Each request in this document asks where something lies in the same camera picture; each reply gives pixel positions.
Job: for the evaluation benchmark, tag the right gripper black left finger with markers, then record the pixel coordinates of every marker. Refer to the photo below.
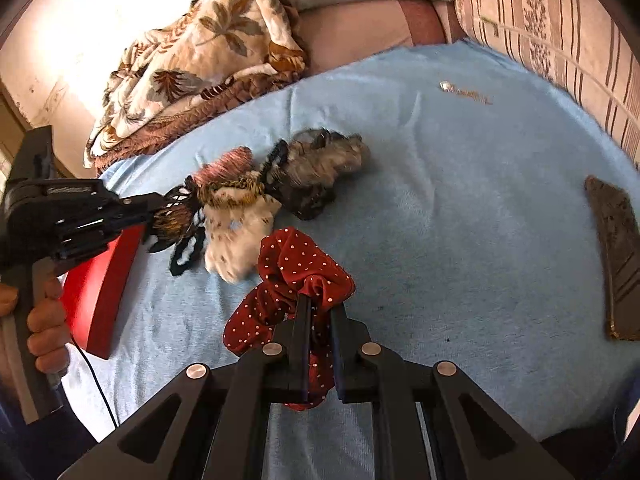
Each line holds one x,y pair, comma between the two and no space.
243,393

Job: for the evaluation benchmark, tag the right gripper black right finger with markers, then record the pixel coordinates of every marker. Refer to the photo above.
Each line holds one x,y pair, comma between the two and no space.
367,372

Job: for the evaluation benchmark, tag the red tray box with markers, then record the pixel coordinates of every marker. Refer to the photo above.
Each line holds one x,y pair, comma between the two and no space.
92,292

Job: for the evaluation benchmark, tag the red polka dot scrunchie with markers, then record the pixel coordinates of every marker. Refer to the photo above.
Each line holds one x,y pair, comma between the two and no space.
291,264

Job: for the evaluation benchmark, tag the leopard print scrunchie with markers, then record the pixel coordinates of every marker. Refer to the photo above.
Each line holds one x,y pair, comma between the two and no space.
178,220

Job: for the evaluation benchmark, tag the white patterned scrunchie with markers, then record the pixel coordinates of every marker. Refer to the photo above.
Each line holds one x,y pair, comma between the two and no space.
234,235

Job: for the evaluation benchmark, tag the pink checked scrunchie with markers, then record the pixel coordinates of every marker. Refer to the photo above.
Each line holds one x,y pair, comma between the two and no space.
227,167

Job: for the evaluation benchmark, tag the grey brown sheer scrunchie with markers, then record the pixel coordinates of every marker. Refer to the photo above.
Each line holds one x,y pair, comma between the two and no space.
301,173

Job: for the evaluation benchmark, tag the person's left hand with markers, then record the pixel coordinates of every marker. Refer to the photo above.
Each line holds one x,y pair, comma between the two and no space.
50,333

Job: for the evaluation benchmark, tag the light blue bed sheet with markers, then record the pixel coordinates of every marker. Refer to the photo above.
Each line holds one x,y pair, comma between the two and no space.
468,234

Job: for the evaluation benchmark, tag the floral leaf blanket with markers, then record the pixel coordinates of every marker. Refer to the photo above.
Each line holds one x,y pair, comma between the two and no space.
217,56

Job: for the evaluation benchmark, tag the dark patterned phone case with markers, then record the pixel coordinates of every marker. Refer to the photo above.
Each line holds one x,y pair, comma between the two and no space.
618,236

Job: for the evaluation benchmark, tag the pink mattress cover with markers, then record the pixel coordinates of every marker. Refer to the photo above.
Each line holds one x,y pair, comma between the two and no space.
334,36

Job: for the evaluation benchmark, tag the striped floral cushion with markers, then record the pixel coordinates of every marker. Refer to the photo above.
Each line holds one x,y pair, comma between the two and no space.
575,45

